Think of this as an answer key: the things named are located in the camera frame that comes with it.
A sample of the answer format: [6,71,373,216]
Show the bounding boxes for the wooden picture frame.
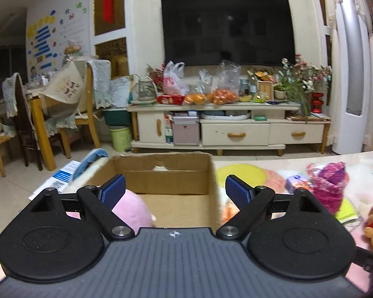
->
[256,80,274,101]

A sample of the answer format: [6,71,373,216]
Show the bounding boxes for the pink storage box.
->
[172,116,200,146]

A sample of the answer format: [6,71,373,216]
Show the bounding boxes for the glass vase with plant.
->
[136,77,158,104]

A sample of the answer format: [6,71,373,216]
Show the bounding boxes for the pink plush toy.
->
[65,189,157,236]

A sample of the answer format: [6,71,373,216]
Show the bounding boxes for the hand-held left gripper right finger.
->
[216,175,330,241]

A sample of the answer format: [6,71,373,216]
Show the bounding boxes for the cream tote bag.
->
[39,60,84,118]

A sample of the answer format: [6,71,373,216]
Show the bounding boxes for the small tissue pack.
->
[285,175,313,194]

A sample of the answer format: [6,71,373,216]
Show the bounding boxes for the white standing air conditioner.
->
[328,0,373,156]

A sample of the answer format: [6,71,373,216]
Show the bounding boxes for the bag of tangerines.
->
[212,60,241,105]

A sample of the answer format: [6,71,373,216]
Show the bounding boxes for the cardboard box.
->
[65,152,220,227]

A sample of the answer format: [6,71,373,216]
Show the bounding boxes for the yellow-green sponge cloth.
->
[326,197,366,224]

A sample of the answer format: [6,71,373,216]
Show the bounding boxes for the cream television cabinet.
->
[127,101,332,156]

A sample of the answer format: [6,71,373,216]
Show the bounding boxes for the blue white flat box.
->
[28,160,81,201]

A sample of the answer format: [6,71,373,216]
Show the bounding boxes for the milk carton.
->
[164,114,174,145]

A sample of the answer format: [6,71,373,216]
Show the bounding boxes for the red candle holder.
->
[311,91,324,114]

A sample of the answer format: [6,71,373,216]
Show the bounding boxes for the red snack box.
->
[156,95,185,105]

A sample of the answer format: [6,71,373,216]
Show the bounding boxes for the bag of oranges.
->
[184,68,213,106]

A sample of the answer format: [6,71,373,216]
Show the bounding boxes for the cream curtain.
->
[322,0,341,42]

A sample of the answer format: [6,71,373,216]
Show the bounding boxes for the wall poster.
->
[25,1,91,83]

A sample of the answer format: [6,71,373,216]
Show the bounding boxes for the light green trash bin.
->
[109,126,133,152]

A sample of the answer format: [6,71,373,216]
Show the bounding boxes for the black television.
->
[161,0,296,67]

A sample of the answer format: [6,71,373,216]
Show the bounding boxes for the white red plastic bag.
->
[162,60,188,96]

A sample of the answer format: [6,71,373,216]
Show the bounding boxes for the potted plant with flowers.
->
[274,54,333,115]

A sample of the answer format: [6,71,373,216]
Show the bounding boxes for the wooden chair with lace cover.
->
[57,59,112,159]

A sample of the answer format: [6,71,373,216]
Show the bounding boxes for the white oval tray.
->
[200,112,251,121]

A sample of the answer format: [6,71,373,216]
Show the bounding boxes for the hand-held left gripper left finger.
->
[19,174,135,241]

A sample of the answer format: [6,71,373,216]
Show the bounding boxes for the red artificial flowers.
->
[146,62,167,92]

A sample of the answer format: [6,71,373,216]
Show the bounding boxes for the dark green container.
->
[104,109,133,126]

